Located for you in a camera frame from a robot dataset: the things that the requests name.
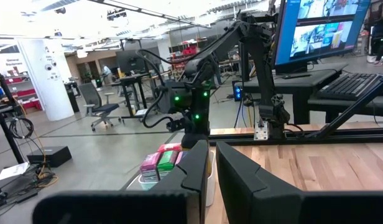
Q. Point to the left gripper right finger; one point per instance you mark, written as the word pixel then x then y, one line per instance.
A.
pixel 241 193

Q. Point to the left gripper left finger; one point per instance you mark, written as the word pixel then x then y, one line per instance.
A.
pixel 194 174

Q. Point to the yellow Corn Pops cereal box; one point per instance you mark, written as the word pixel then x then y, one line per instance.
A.
pixel 209 163

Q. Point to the red mini cereal box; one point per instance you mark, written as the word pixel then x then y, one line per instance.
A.
pixel 169 147

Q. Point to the green Apple Jacks cereal box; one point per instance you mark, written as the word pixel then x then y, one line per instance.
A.
pixel 167 163

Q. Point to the pink mini cereal box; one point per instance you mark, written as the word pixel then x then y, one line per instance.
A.
pixel 150 168

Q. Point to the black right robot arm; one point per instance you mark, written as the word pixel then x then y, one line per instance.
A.
pixel 263 77

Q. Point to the white plastic basket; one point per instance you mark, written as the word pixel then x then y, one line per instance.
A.
pixel 146 185

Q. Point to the computer tower blue lights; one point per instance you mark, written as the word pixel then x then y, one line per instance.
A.
pixel 237 91

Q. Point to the black background desk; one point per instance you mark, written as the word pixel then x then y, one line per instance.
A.
pixel 126 93

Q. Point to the black background monitor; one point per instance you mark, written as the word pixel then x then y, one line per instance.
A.
pixel 131 62

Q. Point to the grey office chair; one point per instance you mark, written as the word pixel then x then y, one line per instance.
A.
pixel 95 99

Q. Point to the person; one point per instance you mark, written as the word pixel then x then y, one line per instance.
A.
pixel 107 71

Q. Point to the black monitor desk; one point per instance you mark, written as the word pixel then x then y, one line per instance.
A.
pixel 303 81

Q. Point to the black box on floor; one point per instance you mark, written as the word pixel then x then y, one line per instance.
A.
pixel 51 155

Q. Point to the white building pillar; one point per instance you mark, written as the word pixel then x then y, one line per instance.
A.
pixel 51 93

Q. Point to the black keyboard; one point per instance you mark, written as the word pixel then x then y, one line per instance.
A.
pixel 350 87

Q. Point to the large computer monitor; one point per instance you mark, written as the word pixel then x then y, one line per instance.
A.
pixel 319 31

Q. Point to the shelf with red bins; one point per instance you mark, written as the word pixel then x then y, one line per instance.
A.
pixel 23 93

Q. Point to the black side table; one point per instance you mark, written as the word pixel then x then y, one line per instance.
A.
pixel 17 152

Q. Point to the white paper sheet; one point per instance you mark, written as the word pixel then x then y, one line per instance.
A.
pixel 12 171

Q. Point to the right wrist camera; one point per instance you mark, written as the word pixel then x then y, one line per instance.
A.
pixel 176 125

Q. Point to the silver mounting bracket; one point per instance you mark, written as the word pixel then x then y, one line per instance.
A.
pixel 260 132

